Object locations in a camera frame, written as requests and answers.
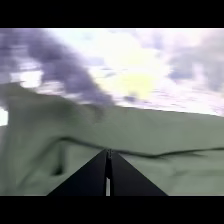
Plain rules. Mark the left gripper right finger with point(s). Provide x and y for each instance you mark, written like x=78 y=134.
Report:
x=130 y=180

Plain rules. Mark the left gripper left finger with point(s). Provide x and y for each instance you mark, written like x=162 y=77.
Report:
x=88 y=180

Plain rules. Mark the olive green T-shirt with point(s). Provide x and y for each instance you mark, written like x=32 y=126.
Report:
x=160 y=133

